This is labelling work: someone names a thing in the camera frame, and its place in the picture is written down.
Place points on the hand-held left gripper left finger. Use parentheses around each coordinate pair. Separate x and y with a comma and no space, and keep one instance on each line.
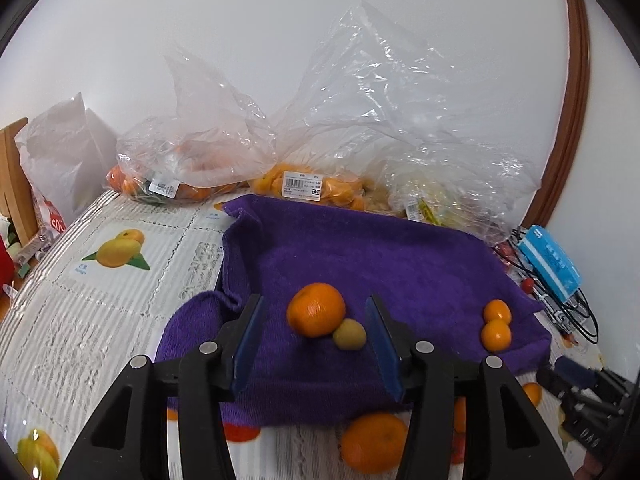
(247,345)

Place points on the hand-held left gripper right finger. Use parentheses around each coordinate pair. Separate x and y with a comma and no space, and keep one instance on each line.
(382,345)

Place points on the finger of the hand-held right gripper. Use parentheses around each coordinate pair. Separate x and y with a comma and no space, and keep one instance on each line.
(577,371)
(557,382)

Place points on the small orange kumquat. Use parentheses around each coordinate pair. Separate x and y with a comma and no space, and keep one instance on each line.
(498,311)
(532,394)
(496,336)

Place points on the small yellow-green fruit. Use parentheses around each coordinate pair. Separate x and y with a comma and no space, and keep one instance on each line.
(349,334)

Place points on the large orange mandarin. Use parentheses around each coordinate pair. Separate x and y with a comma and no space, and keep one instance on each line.
(316,310)
(460,415)
(374,442)

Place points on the purple towel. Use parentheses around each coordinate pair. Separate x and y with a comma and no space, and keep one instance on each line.
(390,260)

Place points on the small red tomato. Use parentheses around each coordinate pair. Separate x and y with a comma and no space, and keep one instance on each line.
(526,284)

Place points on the blue tissue box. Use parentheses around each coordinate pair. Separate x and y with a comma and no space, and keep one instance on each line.
(550,262)

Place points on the clear bag of red fruit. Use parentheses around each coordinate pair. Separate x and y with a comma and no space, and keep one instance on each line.
(502,252)

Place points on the clear bag of yellow fruit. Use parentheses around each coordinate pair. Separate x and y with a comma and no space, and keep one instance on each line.
(450,195)

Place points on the clear bag of kumquats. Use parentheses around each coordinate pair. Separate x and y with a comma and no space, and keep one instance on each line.
(330,187)

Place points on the clear bag of persimmons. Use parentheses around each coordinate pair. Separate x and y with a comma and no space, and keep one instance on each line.
(200,160)

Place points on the pile of small packets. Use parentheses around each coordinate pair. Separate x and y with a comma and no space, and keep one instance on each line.
(30,250)

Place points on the white plastic bag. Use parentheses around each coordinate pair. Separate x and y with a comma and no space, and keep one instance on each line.
(65,160)

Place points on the wooden furniture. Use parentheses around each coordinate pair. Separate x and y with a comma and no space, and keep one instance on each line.
(15,180)

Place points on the brown door frame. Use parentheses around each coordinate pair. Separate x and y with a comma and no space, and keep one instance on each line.
(570,110)

